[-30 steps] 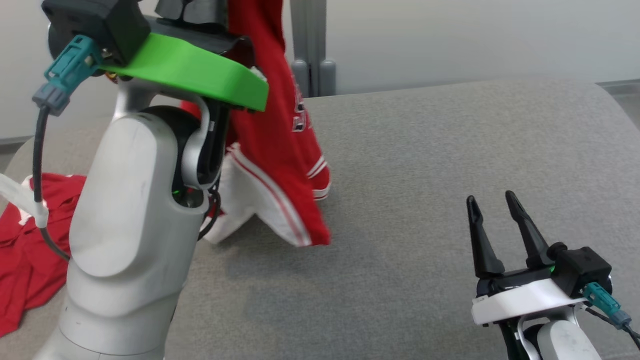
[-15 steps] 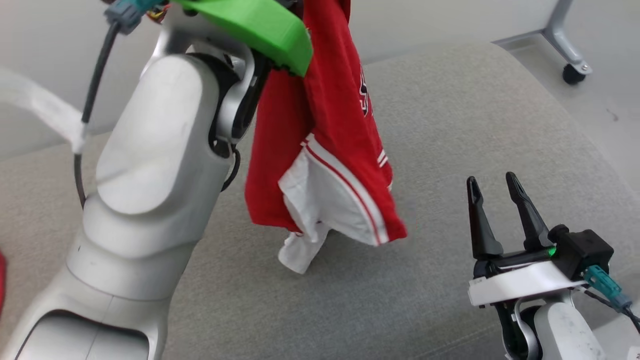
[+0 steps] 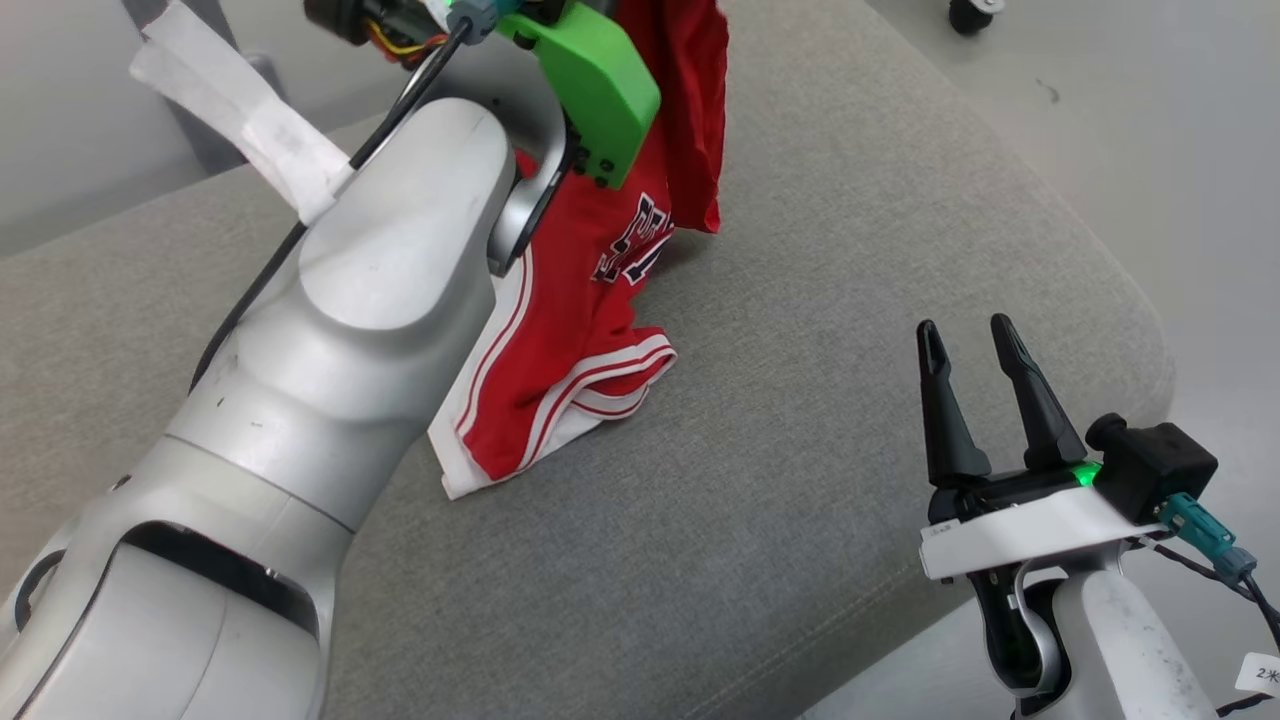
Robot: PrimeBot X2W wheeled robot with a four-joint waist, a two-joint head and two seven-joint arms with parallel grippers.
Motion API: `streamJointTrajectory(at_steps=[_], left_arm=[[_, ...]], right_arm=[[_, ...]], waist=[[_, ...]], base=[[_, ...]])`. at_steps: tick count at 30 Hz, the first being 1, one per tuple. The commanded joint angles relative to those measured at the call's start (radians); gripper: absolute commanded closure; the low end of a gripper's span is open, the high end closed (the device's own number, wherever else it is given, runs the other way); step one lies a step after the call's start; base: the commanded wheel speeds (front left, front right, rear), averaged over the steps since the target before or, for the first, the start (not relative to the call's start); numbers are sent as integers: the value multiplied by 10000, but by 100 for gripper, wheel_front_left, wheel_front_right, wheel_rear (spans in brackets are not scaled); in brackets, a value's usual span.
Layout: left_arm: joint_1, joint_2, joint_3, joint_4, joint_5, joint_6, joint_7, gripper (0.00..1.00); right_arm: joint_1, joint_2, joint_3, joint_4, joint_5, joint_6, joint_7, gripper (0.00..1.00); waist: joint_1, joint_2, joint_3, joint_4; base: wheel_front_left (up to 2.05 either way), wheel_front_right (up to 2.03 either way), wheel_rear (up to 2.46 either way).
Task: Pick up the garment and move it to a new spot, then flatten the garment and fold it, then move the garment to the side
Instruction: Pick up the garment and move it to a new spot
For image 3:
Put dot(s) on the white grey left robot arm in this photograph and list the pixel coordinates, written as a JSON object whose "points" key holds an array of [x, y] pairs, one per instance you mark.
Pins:
{"points": [[330, 330]]}

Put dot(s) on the grey fabric sofa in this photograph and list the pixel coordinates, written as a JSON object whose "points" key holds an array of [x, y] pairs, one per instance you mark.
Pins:
{"points": [[800, 300]]}

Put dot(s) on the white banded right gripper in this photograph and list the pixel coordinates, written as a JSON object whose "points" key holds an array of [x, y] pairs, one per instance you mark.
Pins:
{"points": [[1040, 530]]}

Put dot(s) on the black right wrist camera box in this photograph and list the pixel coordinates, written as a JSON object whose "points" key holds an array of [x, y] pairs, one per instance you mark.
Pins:
{"points": [[1155, 470]]}

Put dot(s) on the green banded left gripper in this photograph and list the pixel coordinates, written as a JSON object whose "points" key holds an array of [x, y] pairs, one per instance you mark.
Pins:
{"points": [[595, 90]]}

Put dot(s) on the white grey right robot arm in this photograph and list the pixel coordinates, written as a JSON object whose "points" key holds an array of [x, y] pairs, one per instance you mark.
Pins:
{"points": [[1130, 640]]}

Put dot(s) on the black caster wheel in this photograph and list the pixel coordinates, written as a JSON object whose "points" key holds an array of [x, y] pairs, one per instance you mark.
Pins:
{"points": [[972, 14]]}

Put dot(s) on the red white basketball jersey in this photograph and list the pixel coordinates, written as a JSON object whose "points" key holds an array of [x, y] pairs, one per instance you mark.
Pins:
{"points": [[565, 340]]}

